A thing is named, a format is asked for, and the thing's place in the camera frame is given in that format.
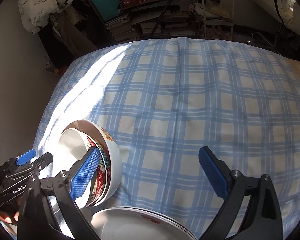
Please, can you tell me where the large red patterned bowl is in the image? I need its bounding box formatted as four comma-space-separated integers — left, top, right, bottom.
65, 127, 112, 208

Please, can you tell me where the white metal cart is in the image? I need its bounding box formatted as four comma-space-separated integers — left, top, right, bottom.
197, 0, 236, 38

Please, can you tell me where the blue plaid cloth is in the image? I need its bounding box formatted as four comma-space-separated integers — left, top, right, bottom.
32, 37, 300, 240

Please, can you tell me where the white bowl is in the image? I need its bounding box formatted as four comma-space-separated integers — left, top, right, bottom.
61, 120, 121, 205

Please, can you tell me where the black tripod leg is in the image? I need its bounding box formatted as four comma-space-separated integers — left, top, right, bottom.
149, 0, 188, 38

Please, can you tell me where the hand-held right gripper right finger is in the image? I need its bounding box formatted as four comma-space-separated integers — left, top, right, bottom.
199, 146, 283, 240

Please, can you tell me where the small red patterned bowl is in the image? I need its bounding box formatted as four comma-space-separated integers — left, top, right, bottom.
58, 128, 103, 189

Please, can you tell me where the wooden shelf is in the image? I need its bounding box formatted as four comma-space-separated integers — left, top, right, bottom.
85, 0, 198, 38

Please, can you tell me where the teal bag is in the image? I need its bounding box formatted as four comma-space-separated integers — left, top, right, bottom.
87, 0, 121, 22

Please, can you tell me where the person's left hand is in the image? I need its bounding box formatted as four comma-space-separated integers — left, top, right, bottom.
0, 197, 22, 225

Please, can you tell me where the stack of books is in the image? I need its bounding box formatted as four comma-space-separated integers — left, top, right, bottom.
104, 12, 141, 46
140, 12, 198, 40

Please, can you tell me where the white puffer jacket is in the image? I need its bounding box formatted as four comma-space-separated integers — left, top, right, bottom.
17, 0, 81, 35

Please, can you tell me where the beige coat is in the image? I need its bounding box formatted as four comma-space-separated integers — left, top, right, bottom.
50, 12, 98, 63

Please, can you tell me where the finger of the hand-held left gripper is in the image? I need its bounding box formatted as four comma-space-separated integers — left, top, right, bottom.
22, 152, 54, 179
15, 149, 37, 167

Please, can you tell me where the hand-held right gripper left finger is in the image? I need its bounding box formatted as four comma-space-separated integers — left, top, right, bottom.
17, 147, 102, 240

